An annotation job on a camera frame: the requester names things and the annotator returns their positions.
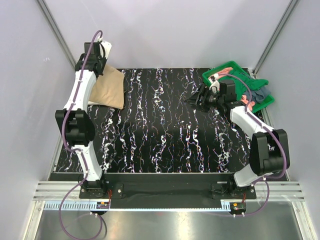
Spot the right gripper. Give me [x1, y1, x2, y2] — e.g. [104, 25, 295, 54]
[183, 83, 224, 113]

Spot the beige t-shirt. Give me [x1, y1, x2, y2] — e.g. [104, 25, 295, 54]
[88, 64, 125, 110]

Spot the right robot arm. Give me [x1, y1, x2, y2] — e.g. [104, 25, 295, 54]
[184, 79, 290, 199]

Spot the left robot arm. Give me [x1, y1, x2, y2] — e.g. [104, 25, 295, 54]
[55, 40, 112, 198]

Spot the pink t-shirt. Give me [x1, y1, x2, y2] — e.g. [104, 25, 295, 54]
[217, 67, 255, 111]

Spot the green t-shirt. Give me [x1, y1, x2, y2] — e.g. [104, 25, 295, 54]
[222, 69, 269, 100]

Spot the grey t-shirt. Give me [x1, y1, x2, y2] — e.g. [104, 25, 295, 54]
[241, 86, 271, 104]

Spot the green plastic bin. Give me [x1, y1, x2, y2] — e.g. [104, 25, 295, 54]
[202, 60, 275, 113]

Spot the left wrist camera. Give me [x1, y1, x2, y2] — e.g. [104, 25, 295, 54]
[84, 40, 112, 59]

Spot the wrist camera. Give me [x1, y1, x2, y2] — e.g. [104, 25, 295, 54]
[84, 40, 112, 59]
[208, 73, 220, 94]

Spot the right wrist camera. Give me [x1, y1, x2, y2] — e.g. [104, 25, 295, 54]
[208, 73, 220, 94]

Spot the left aluminium frame post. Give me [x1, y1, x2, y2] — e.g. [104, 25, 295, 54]
[35, 0, 77, 71]

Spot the aluminium frame post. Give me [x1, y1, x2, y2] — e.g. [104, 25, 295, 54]
[252, 0, 300, 76]
[35, 0, 77, 71]

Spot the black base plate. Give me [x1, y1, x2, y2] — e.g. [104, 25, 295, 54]
[78, 172, 258, 210]

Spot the right aluminium frame post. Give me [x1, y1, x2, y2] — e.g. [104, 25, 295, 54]
[252, 0, 300, 76]

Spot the white slotted cable duct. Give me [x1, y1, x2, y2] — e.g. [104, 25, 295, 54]
[44, 200, 231, 212]

